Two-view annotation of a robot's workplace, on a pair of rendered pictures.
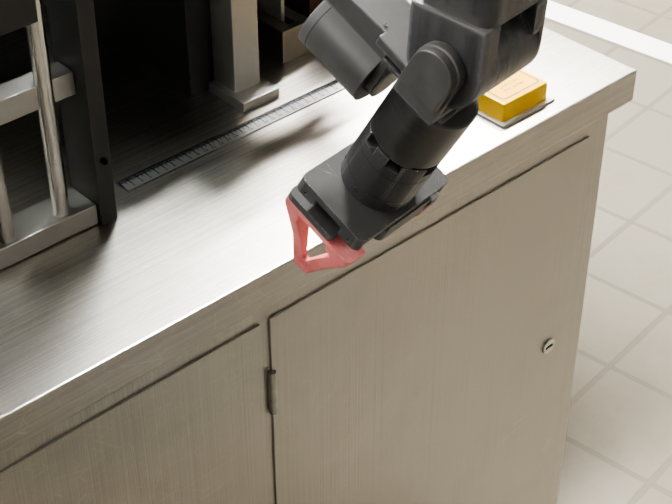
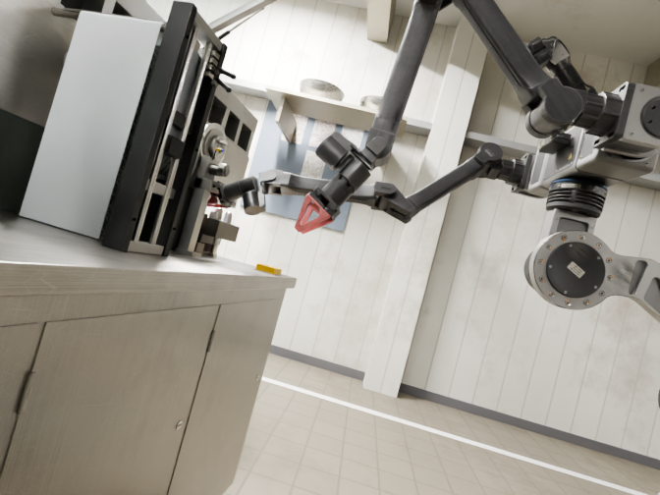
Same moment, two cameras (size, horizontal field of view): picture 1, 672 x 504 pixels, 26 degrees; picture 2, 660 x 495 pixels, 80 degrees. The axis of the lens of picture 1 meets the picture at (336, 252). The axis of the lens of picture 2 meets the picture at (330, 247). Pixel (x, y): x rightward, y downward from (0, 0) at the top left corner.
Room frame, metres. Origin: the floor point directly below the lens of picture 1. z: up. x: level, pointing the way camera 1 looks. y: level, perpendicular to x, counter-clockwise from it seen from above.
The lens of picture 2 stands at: (0.11, 0.45, 0.99)
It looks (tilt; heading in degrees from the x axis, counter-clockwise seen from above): 2 degrees up; 325
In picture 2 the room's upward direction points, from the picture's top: 15 degrees clockwise
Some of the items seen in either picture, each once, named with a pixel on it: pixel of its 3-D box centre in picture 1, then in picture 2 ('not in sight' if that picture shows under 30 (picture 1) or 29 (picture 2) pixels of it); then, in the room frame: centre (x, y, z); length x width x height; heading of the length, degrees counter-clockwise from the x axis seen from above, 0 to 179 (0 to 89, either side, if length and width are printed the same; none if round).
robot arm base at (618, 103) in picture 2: not in sight; (597, 113); (0.53, -0.42, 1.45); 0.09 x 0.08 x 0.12; 140
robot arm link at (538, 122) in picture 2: not in sight; (559, 113); (0.58, -0.36, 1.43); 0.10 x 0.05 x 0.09; 50
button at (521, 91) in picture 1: (501, 90); (268, 269); (1.34, -0.18, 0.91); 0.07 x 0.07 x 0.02; 43
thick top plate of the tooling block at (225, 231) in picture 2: not in sight; (180, 219); (1.65, 0.08, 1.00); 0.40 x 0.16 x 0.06; 43
